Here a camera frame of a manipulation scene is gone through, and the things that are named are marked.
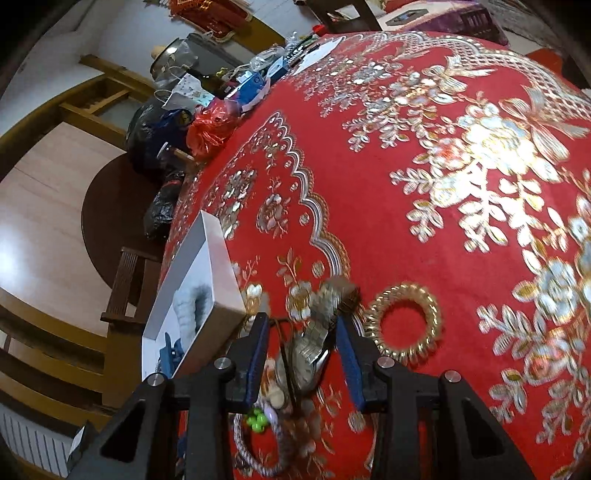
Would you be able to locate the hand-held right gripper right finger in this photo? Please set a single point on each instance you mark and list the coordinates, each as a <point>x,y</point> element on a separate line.
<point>352,369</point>

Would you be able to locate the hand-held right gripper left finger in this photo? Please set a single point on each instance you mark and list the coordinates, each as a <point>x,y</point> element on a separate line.
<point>256,364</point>

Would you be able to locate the silver metal wristwatch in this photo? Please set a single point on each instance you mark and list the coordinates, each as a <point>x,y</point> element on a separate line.
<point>314,341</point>

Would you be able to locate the light blue fluffy scrunchie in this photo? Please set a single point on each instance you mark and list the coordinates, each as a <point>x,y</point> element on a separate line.
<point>191,307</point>

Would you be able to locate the blue hair claw clip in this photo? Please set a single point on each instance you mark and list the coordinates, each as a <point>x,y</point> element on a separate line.
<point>168,353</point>

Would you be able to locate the white shallow cardboard box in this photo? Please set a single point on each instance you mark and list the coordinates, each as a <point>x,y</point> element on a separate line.
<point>194,267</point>

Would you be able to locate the red gold-patterned tablecloth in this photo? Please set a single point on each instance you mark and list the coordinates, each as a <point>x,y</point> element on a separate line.
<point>461,230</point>

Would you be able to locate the small black plastic bag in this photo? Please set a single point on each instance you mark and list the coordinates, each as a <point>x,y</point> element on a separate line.
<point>161,207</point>

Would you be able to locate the round wooden tabletop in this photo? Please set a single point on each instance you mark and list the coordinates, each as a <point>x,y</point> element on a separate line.
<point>115,217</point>

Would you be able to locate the white radiator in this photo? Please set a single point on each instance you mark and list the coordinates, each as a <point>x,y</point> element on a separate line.
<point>32,443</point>

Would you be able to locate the red plastic bag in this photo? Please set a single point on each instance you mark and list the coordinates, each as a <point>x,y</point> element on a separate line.
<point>210,129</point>

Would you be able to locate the blue packets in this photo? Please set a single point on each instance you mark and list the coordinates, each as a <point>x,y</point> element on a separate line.
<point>256,85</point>

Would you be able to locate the dark glass bottle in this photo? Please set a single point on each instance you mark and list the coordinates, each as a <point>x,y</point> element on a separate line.
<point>210,82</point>

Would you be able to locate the clear jar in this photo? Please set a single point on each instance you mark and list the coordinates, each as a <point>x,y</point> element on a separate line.
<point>173,57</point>

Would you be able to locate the dark wooden chair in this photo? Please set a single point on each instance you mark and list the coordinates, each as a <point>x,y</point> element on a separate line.
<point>337,14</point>

